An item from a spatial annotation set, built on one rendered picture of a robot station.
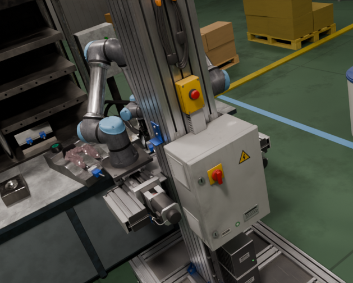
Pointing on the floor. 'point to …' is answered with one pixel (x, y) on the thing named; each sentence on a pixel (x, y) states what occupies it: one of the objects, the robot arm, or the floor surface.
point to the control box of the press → (92, 34)
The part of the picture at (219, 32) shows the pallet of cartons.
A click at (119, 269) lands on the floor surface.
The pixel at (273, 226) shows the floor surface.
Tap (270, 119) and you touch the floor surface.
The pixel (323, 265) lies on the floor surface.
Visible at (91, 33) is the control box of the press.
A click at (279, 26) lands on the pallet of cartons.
